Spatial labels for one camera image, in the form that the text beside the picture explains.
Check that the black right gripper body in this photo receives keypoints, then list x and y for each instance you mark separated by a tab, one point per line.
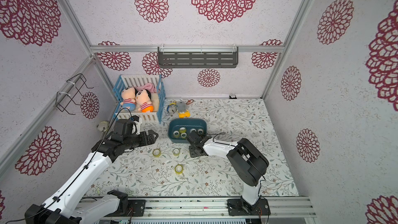
195	143

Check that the pink blanket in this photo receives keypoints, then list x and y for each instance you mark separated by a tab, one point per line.
148	86

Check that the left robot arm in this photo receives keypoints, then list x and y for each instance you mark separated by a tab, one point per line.
60	208

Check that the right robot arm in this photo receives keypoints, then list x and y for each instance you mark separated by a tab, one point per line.
247	161

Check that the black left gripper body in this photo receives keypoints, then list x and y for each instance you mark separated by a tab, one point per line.
141	140

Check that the grey wall shelf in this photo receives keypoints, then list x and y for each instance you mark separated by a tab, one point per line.
178	57

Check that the black wire wall rack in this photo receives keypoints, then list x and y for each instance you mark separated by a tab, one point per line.
65	98

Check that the large yellow tape roll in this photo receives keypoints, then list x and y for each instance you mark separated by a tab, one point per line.
156	152

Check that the blue plush doll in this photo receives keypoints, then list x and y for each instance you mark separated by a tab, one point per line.
128	98

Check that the green patterned tape roll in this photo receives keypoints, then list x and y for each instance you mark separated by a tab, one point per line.
179	169

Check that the white and blue toy crib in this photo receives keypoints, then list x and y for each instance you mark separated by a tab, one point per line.
158	99

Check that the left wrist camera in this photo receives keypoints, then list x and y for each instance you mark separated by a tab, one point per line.
125	129

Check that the teal plastic storage box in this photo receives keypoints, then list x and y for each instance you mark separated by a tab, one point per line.
188	123

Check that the metal base rail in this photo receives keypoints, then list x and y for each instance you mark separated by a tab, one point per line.
216	208

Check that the orange plush doll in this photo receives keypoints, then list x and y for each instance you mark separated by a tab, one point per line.
143	100

